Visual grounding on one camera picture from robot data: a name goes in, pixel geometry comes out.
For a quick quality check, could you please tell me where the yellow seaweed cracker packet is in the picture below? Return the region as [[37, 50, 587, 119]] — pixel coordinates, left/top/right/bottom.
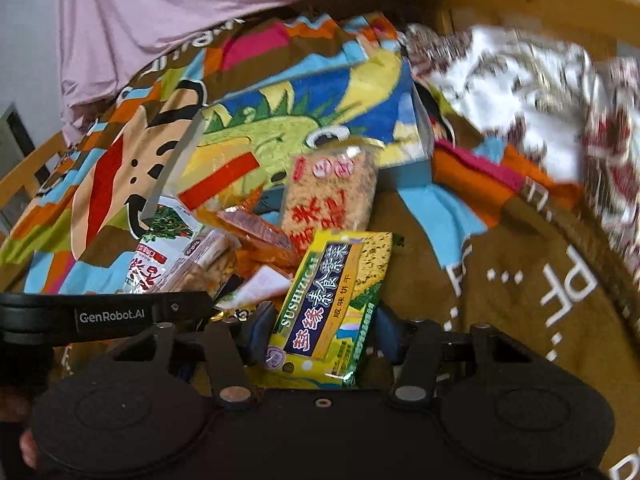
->
[[259, 231, 394, 389]]

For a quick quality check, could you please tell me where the clear rice cracker packet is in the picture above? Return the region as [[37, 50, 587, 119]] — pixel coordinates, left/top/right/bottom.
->
[[281, 145, 378, 254]]

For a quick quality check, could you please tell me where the colourful dinosaur storage box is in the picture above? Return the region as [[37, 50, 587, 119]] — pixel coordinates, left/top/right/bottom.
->
[[141, 50, 434, 220]]

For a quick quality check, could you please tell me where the person's left hand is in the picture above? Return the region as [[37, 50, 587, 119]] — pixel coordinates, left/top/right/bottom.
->
[[0, 389, 42, 470]]

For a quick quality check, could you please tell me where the orange snack packet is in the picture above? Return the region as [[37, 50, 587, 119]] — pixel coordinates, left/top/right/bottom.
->
[[194, 207, 302, 278]]

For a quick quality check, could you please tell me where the beige biscuit packet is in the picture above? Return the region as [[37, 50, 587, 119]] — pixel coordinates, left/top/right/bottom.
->
[[155, 229, 240, 298]]

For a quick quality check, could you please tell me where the white green snack packet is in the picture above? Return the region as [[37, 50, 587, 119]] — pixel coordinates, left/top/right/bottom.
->
[[122, 196, 203, 294]]

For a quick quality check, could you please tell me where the colourful cartoon bed blanket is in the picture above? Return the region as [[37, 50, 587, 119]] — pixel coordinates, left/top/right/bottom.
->
[[1, 14, 639, 479]]

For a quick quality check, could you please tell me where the white floral patterned quilt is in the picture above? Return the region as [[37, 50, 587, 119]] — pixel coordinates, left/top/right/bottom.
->
[[404, 24, 639, 278]]

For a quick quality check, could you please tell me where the wooden bed frame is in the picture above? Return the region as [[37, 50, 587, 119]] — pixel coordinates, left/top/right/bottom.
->
[[434, 0, 639, 61]]

